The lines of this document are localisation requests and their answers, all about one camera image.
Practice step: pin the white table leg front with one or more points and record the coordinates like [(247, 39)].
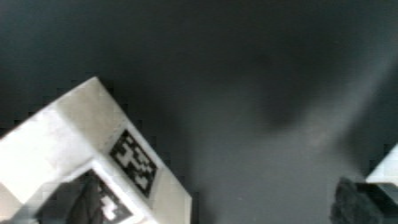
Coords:
[(82, 174)]

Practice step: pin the white left fence piece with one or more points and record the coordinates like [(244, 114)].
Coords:
[(384, 173)]

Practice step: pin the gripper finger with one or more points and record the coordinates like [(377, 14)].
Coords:
[(365, 203)]

